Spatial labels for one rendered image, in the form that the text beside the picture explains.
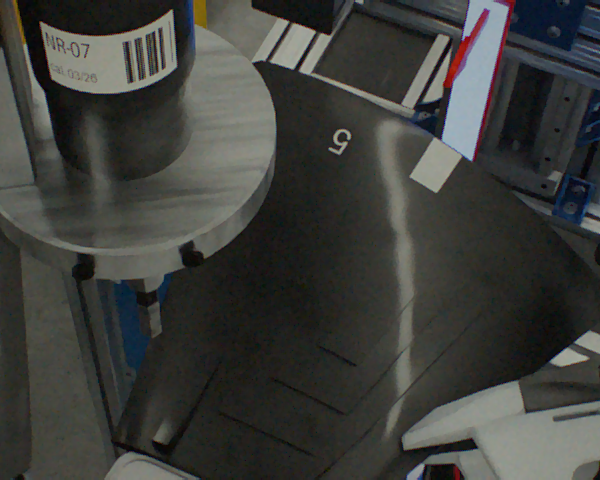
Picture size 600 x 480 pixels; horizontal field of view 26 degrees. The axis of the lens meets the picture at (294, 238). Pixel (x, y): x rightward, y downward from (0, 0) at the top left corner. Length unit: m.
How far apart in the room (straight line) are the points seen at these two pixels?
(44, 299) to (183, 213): 1.72
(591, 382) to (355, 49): 1.47
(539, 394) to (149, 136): 0.32
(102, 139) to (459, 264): 0.38
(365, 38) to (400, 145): 1.34
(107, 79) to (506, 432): 0.34
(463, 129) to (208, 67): 0.51
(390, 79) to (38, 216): 1.69
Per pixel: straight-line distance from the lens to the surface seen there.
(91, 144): 0.28
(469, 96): 0.79
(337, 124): 0.67
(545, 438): 0.57
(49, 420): 1.91
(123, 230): 0.28
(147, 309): 0.37
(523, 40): 1.36
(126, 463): 0.57
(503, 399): 0.57
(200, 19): 0.95
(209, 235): 0.29
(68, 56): 0.26
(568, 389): 0.57
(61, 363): 1.95
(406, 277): 0.62
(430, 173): 0.67
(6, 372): 0.45
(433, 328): 0.61
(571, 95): 1.57
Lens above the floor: 1.71
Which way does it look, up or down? 57 degrees down
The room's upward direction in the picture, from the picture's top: 3 degrees clockwise
